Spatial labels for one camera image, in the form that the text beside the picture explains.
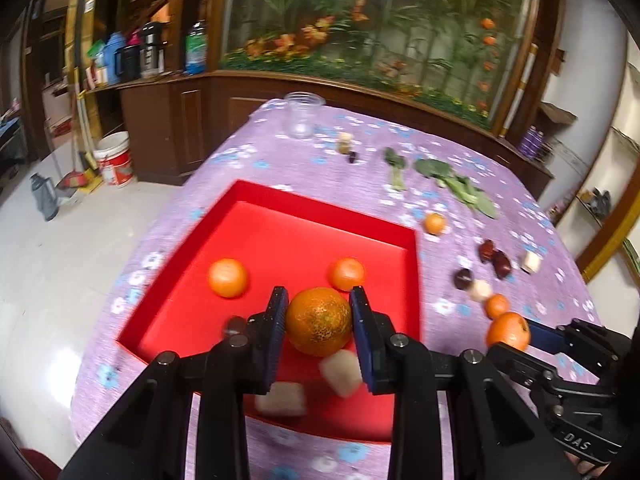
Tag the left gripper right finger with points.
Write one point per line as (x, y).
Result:
(372, 331)

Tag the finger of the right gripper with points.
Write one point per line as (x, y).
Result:
(513, 361)
(551, 340)

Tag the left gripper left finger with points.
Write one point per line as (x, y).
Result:
(266, 330)

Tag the dark plum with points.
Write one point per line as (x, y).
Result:
(463, 279)
(235, 325)

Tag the speckled orange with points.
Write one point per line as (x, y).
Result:
(318, 322)

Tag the edge orange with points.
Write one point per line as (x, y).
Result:
(228, 278)

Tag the large dark red date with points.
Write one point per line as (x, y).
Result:
(502, 264)

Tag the small orange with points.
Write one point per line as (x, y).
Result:
(435, 223)

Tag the round sugarcane piece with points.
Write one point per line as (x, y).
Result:
(480, 291)

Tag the red tray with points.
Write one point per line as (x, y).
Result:
(282, 239)

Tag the purple floral tablecloth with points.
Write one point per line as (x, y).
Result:
(451, 413)

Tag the bok choy leaf bunch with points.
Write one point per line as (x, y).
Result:
(461, 187)

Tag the small bok choy stalk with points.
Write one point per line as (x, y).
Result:
(397, 165)

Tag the purple bottles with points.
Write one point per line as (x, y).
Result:
(531, 142)

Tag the small beige piece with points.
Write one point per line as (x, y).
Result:
(344, 142)

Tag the wooden cabinet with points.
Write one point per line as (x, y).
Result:
(175, 123)

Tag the clear plastic cup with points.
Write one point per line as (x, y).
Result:
(302, 108)

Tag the white red bucket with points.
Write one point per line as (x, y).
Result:
(112, 153)

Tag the broom and dustpan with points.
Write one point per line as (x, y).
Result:
(85, 176)

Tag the grey floor thermos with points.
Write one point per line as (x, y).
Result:
(45, 197)

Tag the green label water bottle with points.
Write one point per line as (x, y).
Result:
(196, 49)

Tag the steel thermos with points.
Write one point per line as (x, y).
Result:
(152, 49)

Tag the black kettle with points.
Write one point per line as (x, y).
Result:
(127, 63)

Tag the flower aquarium display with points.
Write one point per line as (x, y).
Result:
(454, 55)

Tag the blue jug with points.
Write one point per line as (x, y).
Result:
(114, 43)

